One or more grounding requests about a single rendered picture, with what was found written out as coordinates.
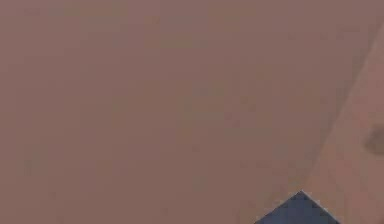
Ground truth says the dark blue pointed block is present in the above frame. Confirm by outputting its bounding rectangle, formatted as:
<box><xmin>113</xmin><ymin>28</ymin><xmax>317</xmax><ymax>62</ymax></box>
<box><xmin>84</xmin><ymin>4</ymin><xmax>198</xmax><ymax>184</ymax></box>
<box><xmin>253</xmin><ymin>190</ymin><xmax>342</xmax><ymax>224</ymax></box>

